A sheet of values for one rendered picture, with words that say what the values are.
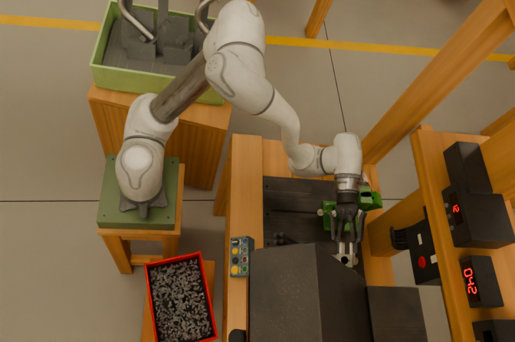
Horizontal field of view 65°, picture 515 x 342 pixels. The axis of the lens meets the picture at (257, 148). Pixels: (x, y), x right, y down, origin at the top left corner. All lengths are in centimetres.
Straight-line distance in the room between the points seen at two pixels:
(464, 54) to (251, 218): 97
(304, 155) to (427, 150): 41
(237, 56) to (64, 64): 231
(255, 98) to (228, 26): 21
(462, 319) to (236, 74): 81
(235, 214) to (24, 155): 163
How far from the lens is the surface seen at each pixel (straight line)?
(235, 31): 110
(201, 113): 202
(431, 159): 130
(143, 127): 152
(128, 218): 165
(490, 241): 120
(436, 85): 153
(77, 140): 289
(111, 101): 206
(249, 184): 175
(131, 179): 146
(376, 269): 184
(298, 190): 180
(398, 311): 144
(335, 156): 143
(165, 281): 164
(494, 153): 125
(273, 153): 186
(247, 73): 103
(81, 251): 262
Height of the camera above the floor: 249
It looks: 60 degrees down
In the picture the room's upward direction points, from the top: 22 degrees clockwise
